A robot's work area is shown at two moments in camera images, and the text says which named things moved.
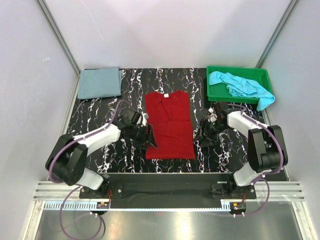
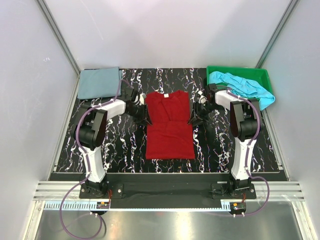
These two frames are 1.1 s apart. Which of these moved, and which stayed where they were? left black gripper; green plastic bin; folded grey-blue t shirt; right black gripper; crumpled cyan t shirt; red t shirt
Moved: left black gripper; right black gripper
Stayed: crumpled cyan t shirt; folded grey-blue t shirt; red t shirt; green plastic bin
